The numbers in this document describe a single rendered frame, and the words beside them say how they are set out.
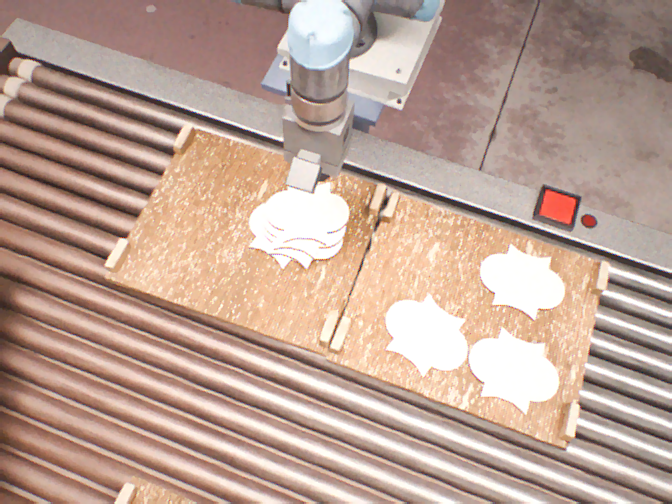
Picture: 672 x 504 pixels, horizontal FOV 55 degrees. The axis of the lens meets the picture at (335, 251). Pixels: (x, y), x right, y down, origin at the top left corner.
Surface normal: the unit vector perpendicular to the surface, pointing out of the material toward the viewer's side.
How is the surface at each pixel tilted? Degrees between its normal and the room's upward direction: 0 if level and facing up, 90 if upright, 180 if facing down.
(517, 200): 0
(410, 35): 4
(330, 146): 90
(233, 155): 0
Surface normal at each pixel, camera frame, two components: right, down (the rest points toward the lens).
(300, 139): -0.33, 0.84
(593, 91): 0.04, -0.45
